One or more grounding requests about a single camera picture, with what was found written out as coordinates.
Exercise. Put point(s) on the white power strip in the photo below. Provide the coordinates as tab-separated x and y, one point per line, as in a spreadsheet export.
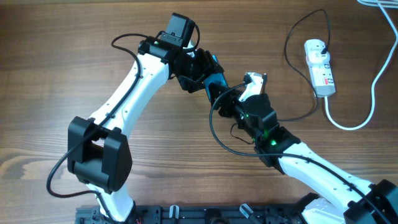
321	75

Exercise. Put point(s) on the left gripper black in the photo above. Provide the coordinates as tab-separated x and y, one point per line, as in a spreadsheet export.
204	74

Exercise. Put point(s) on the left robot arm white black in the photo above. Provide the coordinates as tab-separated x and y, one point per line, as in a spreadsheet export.
98	150

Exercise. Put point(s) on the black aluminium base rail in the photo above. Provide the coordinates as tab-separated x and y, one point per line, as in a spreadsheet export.
274	213

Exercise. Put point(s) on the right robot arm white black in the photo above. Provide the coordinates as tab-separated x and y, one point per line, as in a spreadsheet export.
339	196

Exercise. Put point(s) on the smartphone with teal screen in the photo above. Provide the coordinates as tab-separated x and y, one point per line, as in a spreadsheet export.
215	85

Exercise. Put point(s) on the white charger plug adapter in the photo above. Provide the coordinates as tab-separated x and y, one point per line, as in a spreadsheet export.
316	57

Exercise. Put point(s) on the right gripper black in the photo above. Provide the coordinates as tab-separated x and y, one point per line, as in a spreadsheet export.
226	106

